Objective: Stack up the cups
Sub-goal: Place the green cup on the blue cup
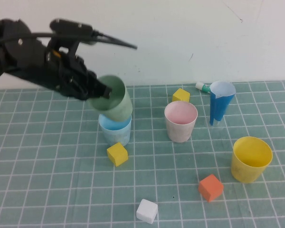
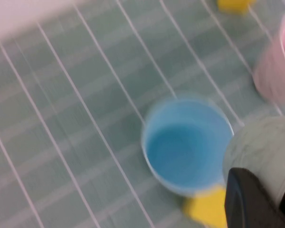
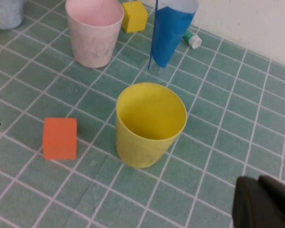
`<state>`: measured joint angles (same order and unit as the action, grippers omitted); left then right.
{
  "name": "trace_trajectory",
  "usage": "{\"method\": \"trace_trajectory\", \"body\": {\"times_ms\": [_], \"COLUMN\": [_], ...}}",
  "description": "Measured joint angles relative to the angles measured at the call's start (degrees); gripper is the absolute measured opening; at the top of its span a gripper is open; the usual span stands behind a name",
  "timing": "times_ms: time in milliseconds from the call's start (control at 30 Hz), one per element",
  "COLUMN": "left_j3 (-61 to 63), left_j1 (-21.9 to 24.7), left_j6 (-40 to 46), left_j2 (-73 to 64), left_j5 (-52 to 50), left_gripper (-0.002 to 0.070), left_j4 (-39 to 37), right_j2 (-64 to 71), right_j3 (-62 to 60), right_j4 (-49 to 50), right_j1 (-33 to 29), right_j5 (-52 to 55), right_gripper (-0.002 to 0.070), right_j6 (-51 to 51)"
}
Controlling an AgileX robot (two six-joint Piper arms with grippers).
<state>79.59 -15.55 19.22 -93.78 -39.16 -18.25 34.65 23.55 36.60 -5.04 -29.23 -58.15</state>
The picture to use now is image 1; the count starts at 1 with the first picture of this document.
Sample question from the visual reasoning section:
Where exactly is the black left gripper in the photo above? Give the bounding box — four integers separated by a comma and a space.
41, 46, 113, 101

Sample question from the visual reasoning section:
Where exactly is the green plastic cup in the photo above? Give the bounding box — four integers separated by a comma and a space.
87, 75, 133, 122

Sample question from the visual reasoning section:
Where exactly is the yellow plastic cup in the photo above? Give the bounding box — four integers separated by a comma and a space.
230, 136, 273, 184

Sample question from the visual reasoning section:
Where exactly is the light blue plastic cup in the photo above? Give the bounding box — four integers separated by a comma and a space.
98, 114, 133, 147

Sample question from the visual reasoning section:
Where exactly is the yellow foam cube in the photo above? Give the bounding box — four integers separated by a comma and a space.
106, 142, 129, 167
172, 88, 190, 103

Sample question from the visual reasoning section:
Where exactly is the green grid tablecloth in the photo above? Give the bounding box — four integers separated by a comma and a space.
0, 80, 285, 228

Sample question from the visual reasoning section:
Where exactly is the white green glue stick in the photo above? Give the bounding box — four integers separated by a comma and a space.
195, 81, 211, 94

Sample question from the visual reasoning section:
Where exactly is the blue paper cone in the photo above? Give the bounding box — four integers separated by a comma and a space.
209, 80, 236, 126

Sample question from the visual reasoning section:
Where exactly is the small clear glass holder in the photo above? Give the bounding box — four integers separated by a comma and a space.
209, 118, 223, 128

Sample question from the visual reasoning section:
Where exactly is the white foam cube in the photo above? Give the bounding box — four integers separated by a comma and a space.
136, 199, 159, 224

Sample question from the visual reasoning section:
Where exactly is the orange foam cube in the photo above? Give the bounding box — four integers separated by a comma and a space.
198, 173, 224, 203

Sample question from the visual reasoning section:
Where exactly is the black left camera cable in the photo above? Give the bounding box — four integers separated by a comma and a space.
29, 31, 138, 50

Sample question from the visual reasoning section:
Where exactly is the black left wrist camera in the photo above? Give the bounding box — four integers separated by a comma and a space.
49, 18, 96, 46

